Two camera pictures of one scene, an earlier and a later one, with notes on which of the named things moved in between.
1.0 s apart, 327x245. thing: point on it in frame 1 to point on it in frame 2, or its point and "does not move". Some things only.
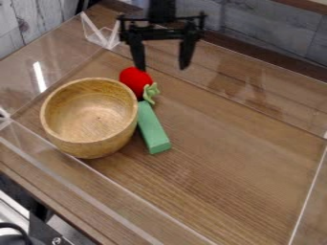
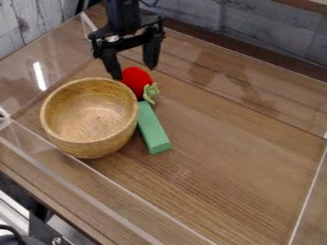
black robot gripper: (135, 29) to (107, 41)
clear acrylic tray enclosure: (199, 156) does not move
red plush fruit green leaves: (141, 82) does not move
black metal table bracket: (42, 233) does not move
